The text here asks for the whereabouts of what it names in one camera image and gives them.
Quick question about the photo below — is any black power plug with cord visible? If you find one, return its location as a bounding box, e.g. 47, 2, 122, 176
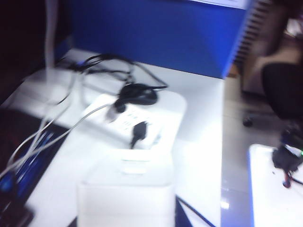
99, 53, 169, 106

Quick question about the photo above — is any white Type-C charging cable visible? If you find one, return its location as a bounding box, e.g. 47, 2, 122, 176
0, 70, 120, 182

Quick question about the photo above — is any white charging base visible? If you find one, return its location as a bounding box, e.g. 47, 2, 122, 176
75, 148, 177, 227

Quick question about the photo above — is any blue printed mouse pad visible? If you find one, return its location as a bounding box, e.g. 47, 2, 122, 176
0, 122, 68, 213

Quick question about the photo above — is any blue office partition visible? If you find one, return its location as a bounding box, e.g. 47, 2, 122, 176
55, 0, 249, 80

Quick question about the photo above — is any white power strip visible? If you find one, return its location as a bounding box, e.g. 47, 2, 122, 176
81, 91, 187, 152

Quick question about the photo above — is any black device with wires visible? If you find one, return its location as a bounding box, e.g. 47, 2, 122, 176
271, 122, 303, 189

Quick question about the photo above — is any black office chair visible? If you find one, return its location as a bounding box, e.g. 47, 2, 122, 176
242, 61, 303, 130

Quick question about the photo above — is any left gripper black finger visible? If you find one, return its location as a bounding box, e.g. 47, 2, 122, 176
176, 196, 214, 227

